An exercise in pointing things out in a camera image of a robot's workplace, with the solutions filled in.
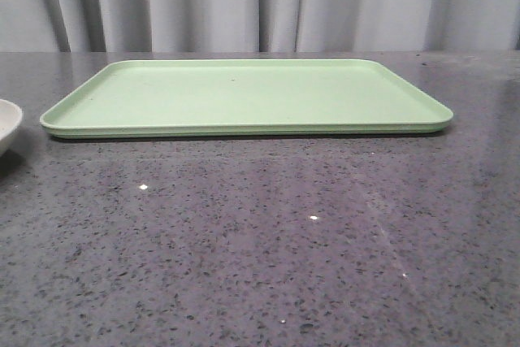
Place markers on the white speckled round plate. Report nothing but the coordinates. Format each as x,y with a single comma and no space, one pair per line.
11,117

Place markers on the light green plastic tray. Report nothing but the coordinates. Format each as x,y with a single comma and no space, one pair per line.
235,97

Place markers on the grey pleated curtain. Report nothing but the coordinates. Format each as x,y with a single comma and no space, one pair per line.
258,25

